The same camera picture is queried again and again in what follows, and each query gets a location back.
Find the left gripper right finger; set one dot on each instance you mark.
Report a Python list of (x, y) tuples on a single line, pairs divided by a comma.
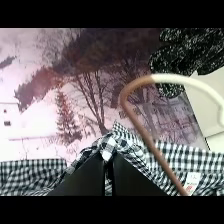
[(130, 181)]

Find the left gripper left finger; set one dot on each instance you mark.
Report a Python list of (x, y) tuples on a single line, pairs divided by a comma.
[(90, 180)]

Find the brown and white clothes hanger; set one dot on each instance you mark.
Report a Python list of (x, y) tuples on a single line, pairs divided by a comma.
[(146, 135)]

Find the black-and-white checked shirt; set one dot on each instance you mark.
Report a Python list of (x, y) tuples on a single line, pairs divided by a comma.
[(200, 163)]

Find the black white-speckled garment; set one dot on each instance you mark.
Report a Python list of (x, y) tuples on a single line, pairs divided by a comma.
[(186, 50)]

